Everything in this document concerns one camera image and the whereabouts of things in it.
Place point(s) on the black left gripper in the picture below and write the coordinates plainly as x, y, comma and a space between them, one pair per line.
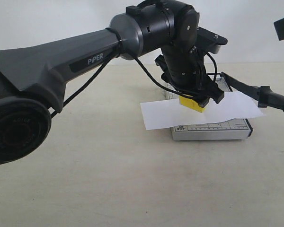
187, 71

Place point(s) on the yellow foam cube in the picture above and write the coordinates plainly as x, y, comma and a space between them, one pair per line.
190, 103

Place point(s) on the white paper sheet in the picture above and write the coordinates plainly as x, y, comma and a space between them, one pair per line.
170, 113

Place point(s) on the black cutter blade lever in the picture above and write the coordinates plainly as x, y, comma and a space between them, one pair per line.
263, 94

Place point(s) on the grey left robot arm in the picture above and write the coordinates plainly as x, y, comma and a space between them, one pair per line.
33, 79

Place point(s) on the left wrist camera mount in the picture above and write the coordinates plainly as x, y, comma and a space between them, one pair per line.
208, 41

